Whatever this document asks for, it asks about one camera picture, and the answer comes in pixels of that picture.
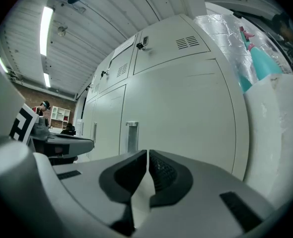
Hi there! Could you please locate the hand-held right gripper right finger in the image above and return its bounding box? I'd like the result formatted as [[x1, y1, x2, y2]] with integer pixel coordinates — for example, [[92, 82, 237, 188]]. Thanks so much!
[[133, 149, 277, 238]]

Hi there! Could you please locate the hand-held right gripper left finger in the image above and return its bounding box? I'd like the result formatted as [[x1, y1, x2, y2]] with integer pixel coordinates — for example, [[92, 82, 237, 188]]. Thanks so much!
[[52, 149, 148, 236]]

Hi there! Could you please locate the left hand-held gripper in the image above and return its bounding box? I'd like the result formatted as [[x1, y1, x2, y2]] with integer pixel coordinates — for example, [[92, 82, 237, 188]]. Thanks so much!
[[8, 103, 95, 165]]

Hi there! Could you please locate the grey metal locker cabinet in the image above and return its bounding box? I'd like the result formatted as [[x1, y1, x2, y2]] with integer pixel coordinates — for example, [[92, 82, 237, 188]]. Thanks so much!
[[75, 13, 251, 183]]

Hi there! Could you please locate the black office chair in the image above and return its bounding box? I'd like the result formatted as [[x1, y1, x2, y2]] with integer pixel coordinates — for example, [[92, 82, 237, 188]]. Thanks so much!
[[60, 122, 77, 135]]

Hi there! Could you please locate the white shelf unit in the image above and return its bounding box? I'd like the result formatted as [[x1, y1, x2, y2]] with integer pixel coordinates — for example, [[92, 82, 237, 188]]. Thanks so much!
[[50, 106, 71, 129]]

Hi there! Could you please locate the ceiling strip light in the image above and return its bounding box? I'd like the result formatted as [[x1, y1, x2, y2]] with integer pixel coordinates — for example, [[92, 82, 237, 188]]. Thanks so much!
[[43, 72, 52, 88], [0, 54, 10, 74], [39, 5, 54, 57]]

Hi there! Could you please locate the large white block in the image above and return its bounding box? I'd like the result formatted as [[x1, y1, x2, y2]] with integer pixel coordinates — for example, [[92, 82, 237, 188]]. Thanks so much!
[[242, 72, 293, 209]]

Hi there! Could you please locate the round ceiling fixture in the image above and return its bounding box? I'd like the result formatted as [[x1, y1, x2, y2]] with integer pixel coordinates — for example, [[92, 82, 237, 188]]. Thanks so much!
[[57, 25, 69, 37]]

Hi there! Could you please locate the teal plastic bottle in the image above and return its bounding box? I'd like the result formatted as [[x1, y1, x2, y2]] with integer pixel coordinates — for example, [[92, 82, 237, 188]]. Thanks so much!
[[238, 74, 253, 94]]

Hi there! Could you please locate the teal spray bottle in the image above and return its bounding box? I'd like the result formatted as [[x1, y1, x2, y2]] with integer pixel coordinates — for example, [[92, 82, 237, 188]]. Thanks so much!
[[238, 25, 284, 82]]

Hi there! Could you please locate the clear plastic film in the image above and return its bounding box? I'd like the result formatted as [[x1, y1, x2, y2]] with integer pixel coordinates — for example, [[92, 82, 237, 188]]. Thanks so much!
[[193, 13, 293, 90]]

